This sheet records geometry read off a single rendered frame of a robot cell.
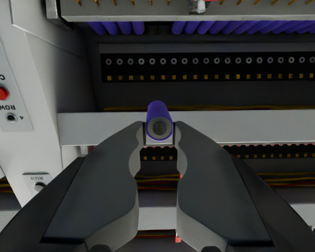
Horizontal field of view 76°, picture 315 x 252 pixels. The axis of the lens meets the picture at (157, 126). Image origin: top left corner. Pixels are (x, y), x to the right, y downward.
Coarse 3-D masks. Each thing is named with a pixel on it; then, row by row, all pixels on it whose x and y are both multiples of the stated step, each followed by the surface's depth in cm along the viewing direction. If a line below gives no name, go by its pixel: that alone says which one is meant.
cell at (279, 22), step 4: (276, 20) 28; (280, 20) 28; (284, 20) 27; (288, 20) 27; (268, 24) 30; (272, 24) 30; (276, 24) 29; (280, 24) 29; (264, 28) 32; (268, 28) 31; (272, 28) 31; (260, 32) 33; (264, 32) 33
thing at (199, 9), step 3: (198, 0) 20; (201, 0) 21; (204, 0) 21; (198, 3) 20; (201, 3) 21; (204, 3) 21; (198, 6) 20; (201, 6) 20; (204, 6) 21; (198, 9) 20; (201, 9) 20; (204, 9) 21
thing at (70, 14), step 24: (72, 0) 23; (96, 0) 22; (120, 0) 24; (144, 0) 24; (168, 0) 23; (216, 0) 24; (240, 0) 23; (264, 0) 24; (288, 0) 24; (312, 0) 23
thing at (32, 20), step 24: (24, 0) 20; (48, 0) 23; (24, 24) 20; (48, 24) 25; (72, 24) 28; (72, 48) 32; (120, 48) 37; (144, 48) 37; (168, 48) 37; (192, 48) 38; (216, 48) 38; (240, 48) 38; (264, 48) 38; (288, 48) 38; (312, 48) 38
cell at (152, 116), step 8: (152, 104) 17; (160, 104) 16; (152, 112) 14; (160, 112) 13; (168, 112) 15; (152, 120) 13; (160, 120) 13; (168, 120) 13; (152, 128) 13; (160, 128) 13; (168, 128) 13; (152, 136) 13; (160, 136) 13; (168, 136) 13
